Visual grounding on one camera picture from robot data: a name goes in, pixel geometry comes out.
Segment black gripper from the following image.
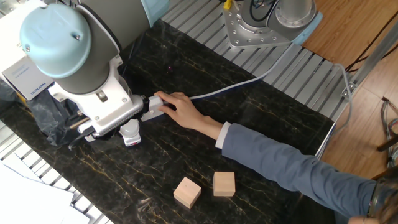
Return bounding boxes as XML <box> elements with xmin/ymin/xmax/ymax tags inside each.
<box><xmin>141</xmin><ymin>95</ymin><xmax>151</xmax><ymax>114</ymax></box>

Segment white power strip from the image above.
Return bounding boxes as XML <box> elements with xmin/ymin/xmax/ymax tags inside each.
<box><xmin>140</xmin><ymin>95</ymin><xmax>166</xmax><ymax>123</ymax></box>

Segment white LED bulb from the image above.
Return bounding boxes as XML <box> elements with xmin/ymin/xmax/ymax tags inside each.
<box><xmin>119</xmin><ymin>119</ymin><xmax>141</xmax><ymax>139</ymax></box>

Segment white plug-in bulb holder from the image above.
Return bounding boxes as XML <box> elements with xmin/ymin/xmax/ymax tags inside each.
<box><xmin>122</xmin><ymin>134</ymin><xmax>142</xmax><ymax>147</ymax></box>

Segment person's right hand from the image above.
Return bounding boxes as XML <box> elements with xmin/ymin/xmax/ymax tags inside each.
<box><xmin>154</xmin><ymin>90</ymin><xmax>212</xmax><ymax>135</ymax></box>

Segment wooden cube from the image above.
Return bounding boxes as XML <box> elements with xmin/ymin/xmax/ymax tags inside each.
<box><xmin>213</xmin><ymin>171</ymin><xmax>236</xmax><ymax>197</ymax></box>
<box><xmin>173</xmin><ymin>176</ymin><xmax>202</xmax><ymax>209</ymax></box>

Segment black wrapped package yellow tape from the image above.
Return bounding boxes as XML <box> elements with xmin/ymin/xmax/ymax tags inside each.
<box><xmin>0</xmin><ymin>79</ymin><xmax>82</xmax><ymax>147</ymax></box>

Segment silver robot mounting plate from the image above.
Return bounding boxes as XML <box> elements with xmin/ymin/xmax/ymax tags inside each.
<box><xmin>222</xmin><ymin>0</ymin><xmax>295</xmax><ymax>50</ymax></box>

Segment white and blue cardboard box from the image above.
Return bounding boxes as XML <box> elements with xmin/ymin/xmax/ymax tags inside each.
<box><xmin>0</xmin><ymin>0</ymin><xmax>56</xmax><ymax>101</ymax></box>

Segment right arm in blue-grey sleeve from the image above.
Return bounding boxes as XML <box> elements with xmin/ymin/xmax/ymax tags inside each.
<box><xmin>200</xmin><ymin>115</ymin><xmax>379</xmax><ymax>219</ymax></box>

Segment white paper sheets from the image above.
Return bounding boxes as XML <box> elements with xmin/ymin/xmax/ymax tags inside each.
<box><xmin>0</xmin><ymin>154</ymin><xmax>114</xmax><ymax>224</ymax></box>

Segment dark brown wooden stand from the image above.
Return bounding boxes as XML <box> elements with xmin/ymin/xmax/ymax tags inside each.
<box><xmin>371</xmin><ymin>133</ymin><xmax>398</xmax><ymax>181</ymax></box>

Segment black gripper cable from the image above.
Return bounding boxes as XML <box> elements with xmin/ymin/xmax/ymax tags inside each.
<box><xmin>64</xmin><ymin>111</ymin><xmax>96</xmax><ymax>151</ymax></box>

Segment black looped base cable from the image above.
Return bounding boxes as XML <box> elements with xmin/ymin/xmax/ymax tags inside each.
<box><xmin>249</xmin><ymin>0</ymin><xmax>278</xmax><ymax>23</ymax></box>

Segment aluminium frame post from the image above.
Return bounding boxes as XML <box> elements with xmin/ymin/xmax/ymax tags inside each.
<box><xmin>340</xmin><ymin>27</ymin><xmax>398</xmax><ymax>100</ymax></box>

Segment thin black floor cables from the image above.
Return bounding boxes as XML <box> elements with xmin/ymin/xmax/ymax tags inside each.
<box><xmin>344</xmin><ymin>9</ymin><xmax>398</xmax><ymax>73</ymax></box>

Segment grey wire bundle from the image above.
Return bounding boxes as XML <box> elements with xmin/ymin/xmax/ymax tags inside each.
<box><xmin>381</xmin><ymin>96</ymin><xmax>398</xmax><ymax>169</ymax></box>

